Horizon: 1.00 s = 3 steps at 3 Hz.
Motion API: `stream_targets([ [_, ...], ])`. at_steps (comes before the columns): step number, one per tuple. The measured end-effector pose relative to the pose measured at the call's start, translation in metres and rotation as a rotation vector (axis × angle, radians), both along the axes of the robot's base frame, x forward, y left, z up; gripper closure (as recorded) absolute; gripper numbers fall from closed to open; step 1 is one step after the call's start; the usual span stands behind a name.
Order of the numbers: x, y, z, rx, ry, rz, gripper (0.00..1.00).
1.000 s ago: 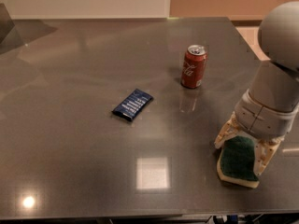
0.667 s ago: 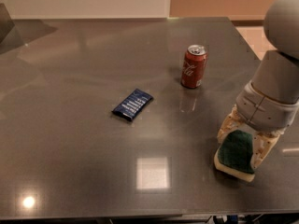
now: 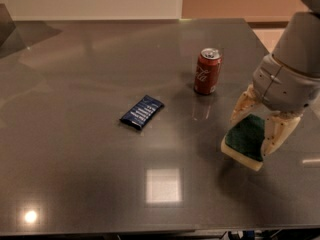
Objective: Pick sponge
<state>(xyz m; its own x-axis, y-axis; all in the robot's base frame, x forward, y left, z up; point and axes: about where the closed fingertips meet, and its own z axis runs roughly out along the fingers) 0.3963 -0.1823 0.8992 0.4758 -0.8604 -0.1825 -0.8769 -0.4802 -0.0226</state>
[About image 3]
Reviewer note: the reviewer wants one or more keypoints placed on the green and yellow sponge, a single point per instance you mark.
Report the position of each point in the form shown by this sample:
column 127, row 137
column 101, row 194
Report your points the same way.
column 243, row 142

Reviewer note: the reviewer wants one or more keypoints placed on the blue snack packet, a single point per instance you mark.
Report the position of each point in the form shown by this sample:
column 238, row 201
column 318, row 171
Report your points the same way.
column 142, row 112

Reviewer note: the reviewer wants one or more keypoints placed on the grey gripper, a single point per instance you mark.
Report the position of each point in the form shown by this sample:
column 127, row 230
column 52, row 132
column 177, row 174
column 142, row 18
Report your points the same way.
column 286, row 88

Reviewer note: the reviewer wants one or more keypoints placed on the red soda can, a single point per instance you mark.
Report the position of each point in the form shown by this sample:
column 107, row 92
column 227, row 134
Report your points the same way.
column 207, row 70

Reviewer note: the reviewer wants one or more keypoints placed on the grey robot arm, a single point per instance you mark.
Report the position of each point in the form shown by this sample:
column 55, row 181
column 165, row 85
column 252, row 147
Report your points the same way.
column 299, row 46

